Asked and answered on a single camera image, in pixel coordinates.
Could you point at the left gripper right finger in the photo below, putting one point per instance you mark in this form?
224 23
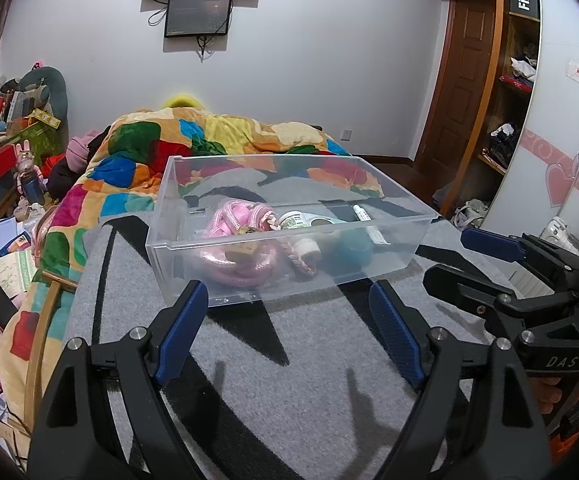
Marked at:
474 416

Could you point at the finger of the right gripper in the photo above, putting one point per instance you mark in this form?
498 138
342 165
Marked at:
492 244
473 295

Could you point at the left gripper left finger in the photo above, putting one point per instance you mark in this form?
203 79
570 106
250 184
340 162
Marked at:
74 435

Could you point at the teal round container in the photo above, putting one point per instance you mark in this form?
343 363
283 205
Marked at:
344 239

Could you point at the small brown card packet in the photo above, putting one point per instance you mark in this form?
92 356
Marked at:
246 250

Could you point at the clear plastic storage box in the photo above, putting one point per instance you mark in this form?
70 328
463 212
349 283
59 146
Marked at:
190 231

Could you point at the white green-label bottle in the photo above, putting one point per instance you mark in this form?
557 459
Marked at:
305 246

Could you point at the hand holding right gripper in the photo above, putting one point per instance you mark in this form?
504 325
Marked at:
547 393

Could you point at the wooden chair back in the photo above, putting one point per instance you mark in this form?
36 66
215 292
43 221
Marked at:
33 394

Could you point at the white wardrobe sliding door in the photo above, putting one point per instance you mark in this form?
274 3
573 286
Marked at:
542 181

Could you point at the wooden shelf unit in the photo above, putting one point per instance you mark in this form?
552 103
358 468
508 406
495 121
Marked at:
512 88

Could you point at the wooden door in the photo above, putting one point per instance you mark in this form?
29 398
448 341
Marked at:
447 157

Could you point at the colourful patchwork quilt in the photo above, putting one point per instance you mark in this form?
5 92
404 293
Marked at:
124 176

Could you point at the pink bunny toy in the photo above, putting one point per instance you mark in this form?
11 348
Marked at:
29 177

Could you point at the pink knit hat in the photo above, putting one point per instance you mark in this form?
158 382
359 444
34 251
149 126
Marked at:
80 151

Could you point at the yellow plush pillow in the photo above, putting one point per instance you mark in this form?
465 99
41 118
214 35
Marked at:
183 100

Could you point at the grey green neck pillow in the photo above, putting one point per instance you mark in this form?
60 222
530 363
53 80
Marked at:
48 90

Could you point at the small wall monitor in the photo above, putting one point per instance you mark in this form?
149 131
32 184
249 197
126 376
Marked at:
197 18

